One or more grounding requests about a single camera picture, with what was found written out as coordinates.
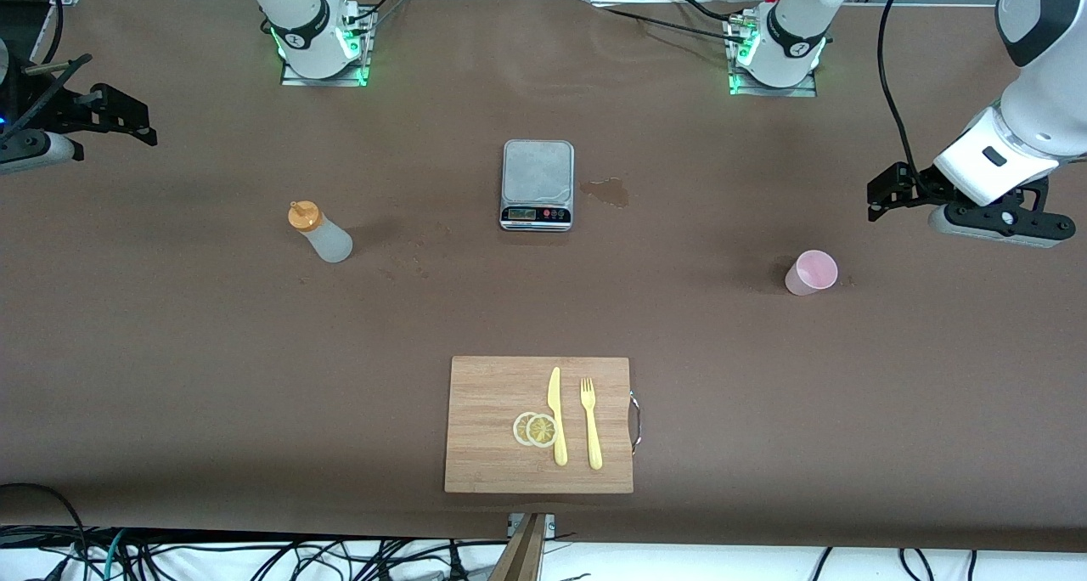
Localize pink plastic cup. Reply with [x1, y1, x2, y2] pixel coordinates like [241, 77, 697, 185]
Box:
[784, 250, 839, 296]

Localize squeeze bottle with orange cap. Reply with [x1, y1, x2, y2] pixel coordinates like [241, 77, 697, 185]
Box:
[288, 200, 353, 264]

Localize liquid puddle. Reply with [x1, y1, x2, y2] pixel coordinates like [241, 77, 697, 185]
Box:
[580, 178, 631, 209]

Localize small liquid droplets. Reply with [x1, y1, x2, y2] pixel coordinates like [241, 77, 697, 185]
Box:
[374, 223, 455, 280]

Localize silver digital kitchen scale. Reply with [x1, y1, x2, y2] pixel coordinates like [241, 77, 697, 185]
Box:
[499, 139, 576, 232]

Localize yellow plastic fork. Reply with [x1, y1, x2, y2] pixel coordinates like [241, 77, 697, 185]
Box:
[580, 377, 604, 471]

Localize yellow plastic knife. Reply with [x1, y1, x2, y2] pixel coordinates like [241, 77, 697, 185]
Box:
[547, 366, 568, 467]

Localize wooden cutting board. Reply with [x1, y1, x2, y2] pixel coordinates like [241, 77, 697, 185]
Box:
[444, 356, 635, 494]

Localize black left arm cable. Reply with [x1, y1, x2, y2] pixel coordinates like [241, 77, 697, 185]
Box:
[877, 0, 926, 183]

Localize black table cable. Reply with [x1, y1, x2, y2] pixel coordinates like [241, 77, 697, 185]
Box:
[586, 0, 750, 47]

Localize black floor cable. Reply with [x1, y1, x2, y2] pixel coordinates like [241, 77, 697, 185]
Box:
[0, 482, 90, 581]

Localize teal floor cable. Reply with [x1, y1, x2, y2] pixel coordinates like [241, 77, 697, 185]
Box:
[100, 528, 128, 581]

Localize wooden post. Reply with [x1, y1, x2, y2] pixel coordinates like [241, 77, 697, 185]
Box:
[488, 513, 549, 581]

